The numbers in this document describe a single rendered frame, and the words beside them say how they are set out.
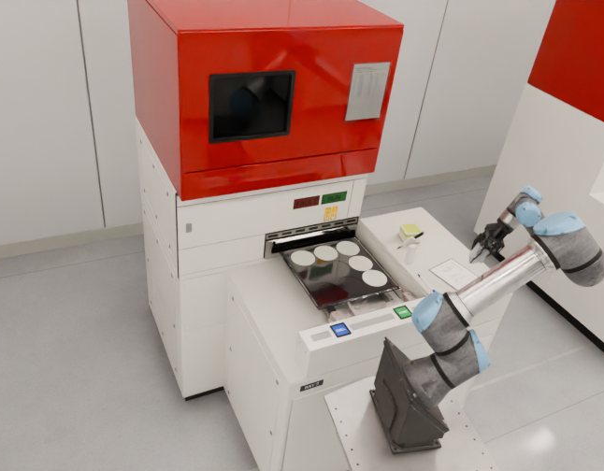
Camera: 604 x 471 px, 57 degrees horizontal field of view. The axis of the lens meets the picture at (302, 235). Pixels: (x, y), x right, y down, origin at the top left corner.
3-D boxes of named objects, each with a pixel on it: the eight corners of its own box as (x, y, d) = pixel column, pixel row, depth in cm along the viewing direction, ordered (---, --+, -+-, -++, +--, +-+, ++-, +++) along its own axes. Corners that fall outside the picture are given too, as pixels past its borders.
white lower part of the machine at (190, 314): (149, 313, 318) (139, 192, 270) (279, 283, 351) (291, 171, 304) (182, 409, 268) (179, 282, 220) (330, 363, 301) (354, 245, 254)
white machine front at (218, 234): (178, 277, 222) (175, 192, 199) (351, 241, 256) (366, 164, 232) (179, 281, 220) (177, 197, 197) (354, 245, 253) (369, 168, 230)
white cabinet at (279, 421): (222, 397, 276) (225, 272, 229) (382, 347, 316) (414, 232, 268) (271, 514, 231) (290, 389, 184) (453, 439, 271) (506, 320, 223)
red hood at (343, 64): (135, 115, 246) (124, -29, 212) (297, 102, 279) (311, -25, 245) (181, 203, 194) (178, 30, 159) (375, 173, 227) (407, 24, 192)
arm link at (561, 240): (438, 362, 157) (611, 252, 146) (407, 321, 155) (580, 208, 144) (432, 345, 169) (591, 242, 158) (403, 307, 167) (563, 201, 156)
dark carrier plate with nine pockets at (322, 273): (282, 252, 231) (282, 251, 230) (352, 237, 245) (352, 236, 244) (320, 306, 206) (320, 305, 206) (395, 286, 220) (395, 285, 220)
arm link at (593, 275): (631, 286, 147) (567, 240, 195) (610, 253, 146) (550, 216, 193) (592, 309, 150) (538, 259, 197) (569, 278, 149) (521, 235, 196)
